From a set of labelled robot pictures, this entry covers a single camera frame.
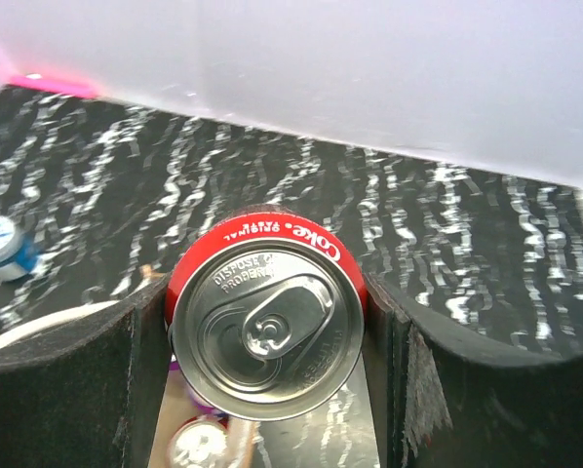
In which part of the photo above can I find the red coke can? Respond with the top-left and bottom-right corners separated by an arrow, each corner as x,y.
166,414 -> 227,468
165,205 -> 368,421

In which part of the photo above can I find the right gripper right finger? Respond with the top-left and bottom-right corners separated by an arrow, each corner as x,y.
363,274 -> 583,467

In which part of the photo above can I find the pink tape strip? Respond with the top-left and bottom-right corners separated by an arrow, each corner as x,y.
8,73 -> 98,98

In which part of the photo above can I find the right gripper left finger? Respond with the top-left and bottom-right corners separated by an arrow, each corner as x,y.
0,275 -> 171,467

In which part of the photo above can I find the brown canvas tote bag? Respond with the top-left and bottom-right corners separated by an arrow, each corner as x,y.
0,262 -> 385,468

